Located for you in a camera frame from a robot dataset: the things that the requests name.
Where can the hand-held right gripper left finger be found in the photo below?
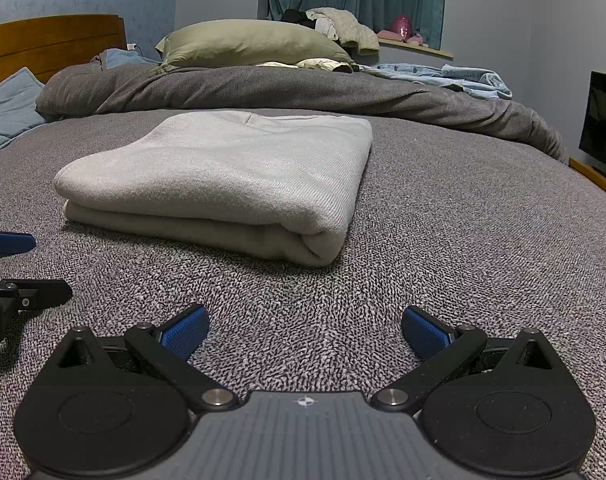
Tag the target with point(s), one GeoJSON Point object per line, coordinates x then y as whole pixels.
{"type": "Point", "coordinates": [185, 332]}

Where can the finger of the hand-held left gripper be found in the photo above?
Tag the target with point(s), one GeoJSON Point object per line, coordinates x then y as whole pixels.
{"type": "Point", "coordinates": [10, 241]}
{"type": "Point", "coordinates": [38, 294]}

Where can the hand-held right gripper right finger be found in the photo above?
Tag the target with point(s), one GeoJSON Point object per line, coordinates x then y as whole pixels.
{"type": "Point", "coordinates": [425, 332]}

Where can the light grey knit sweater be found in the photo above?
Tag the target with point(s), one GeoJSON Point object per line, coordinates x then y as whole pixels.
{"type": "Point", "coordinates": [223, 170]}

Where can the beige crumpled clothes pile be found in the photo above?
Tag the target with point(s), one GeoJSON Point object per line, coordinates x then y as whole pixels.
{"type": "Point", "coordinates": [350, 27]}

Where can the grey speckled bed sheet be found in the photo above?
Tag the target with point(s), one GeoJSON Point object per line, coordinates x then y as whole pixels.
{"type": "Point", "coordinates": [433, 240]}

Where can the blue quilted pillow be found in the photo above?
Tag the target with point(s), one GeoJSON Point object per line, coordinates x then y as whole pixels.
{"type": "Point", "coordinates": [8, 110]}

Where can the wooden headboard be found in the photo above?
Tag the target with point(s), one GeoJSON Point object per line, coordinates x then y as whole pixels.
{"type": "Point", "coordinates": [48, 45]}

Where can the blue cloth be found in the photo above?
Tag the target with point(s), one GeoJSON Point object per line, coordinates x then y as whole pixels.
{"type": "Point", "coordinates": [125, 59]}

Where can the wooden television stand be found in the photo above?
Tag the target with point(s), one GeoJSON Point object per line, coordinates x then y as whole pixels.
{"type": "Point", "coordinates": [595, 172]}

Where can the light blue denim shirt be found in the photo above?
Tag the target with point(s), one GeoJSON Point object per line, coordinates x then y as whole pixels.
{"type": "Point", "coordinates": [433, 76]}

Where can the dark grey duvet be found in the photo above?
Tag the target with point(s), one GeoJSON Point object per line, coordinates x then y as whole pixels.
{"type": "Point", "coordinates": [283, 90]}

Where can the black television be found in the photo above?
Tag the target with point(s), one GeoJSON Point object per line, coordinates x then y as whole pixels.
{"type": "Point", "coordinates": [605, 125]}

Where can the wooden windowsill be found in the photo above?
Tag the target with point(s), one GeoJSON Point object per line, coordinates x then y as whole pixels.
{"type": "Point", "coordinates": [418, 49]}

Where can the cream cloth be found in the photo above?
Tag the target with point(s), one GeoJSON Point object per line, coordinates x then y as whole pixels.
{"type": "Point", "coordinates": [313, 64]}

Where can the olive green pillow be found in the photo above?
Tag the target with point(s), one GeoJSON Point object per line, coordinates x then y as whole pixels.
{"type": "Point", "coordinates": [248, 42]}

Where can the pink round ornament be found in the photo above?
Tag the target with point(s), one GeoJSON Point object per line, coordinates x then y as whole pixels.
{"type": "Point", "coordinates": [402, 27]}

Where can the black cloth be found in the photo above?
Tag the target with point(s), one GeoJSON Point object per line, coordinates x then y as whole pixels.
{"type": "Point", "coordinates": [295, 17]}

